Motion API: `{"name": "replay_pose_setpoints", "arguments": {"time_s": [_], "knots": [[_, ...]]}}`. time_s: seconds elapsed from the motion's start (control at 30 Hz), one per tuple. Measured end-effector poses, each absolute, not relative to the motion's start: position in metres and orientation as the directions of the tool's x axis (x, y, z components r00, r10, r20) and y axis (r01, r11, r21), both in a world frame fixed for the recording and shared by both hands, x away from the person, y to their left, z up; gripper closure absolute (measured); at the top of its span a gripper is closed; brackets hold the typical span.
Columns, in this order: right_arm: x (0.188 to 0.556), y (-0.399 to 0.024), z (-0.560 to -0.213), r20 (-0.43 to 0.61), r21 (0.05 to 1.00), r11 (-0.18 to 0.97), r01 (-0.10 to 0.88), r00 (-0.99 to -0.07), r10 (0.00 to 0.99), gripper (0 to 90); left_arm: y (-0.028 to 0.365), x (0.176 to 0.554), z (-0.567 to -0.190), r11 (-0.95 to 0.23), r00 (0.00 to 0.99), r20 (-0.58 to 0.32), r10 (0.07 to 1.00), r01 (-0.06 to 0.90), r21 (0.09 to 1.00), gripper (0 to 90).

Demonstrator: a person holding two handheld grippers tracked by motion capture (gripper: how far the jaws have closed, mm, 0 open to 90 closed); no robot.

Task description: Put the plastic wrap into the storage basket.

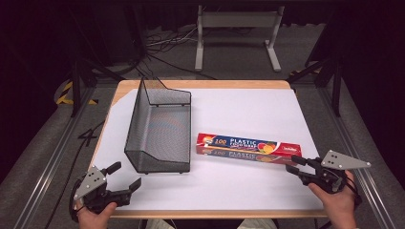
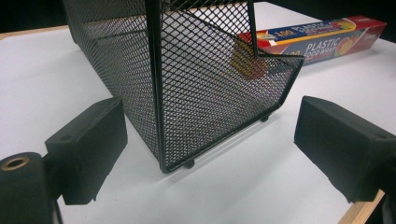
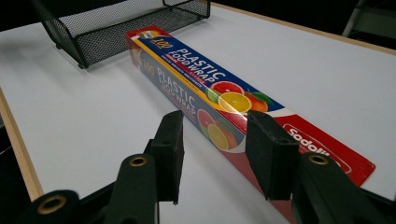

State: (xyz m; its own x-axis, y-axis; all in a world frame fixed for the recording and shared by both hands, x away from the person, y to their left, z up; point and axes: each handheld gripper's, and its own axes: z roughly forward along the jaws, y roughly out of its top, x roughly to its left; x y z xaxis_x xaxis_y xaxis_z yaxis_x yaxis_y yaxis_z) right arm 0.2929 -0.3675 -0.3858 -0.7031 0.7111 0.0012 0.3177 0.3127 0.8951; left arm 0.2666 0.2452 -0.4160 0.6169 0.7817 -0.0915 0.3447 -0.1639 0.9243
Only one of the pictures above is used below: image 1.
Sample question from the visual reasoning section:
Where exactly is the aluminium floor rail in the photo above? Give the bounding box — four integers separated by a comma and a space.
12, 86, 97, 229
317, 86, 397, 229

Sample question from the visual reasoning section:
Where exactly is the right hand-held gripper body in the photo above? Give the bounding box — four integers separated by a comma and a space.
298, 149, 373, 195

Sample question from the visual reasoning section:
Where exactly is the black wire mesh basket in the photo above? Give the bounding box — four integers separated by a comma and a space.
123, 75, 193, 175

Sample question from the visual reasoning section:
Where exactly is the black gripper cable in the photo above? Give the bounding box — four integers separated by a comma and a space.
344, 176, 363, 207
44, 119, 107, 229

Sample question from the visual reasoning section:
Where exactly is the black floor cable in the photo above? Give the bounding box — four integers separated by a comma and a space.
144, 52, 218, 81

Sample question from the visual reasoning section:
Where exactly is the red plastic wrap box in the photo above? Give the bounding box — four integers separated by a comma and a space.
195, 132, 303, 167

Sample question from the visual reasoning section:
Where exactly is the white floor cable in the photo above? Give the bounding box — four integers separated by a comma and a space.
145, 26, 199, 48

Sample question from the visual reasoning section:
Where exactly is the grey metal stand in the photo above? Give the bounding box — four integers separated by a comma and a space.
194, 4, 286, 73

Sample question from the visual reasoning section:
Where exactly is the black metal stand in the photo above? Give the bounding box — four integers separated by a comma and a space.
70, 56, 126, 118
286, 56, 344, 118

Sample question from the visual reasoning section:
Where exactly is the person's left hand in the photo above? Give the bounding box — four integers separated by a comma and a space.
75, 202, 118, 229

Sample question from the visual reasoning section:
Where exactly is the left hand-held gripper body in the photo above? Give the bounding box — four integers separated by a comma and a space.
73, 164, 132, 215

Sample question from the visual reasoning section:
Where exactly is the white table mat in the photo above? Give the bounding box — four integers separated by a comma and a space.
91, 88, 325, 212

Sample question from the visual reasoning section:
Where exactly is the person's right hand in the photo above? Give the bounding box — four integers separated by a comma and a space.
308, 171, 358, 229

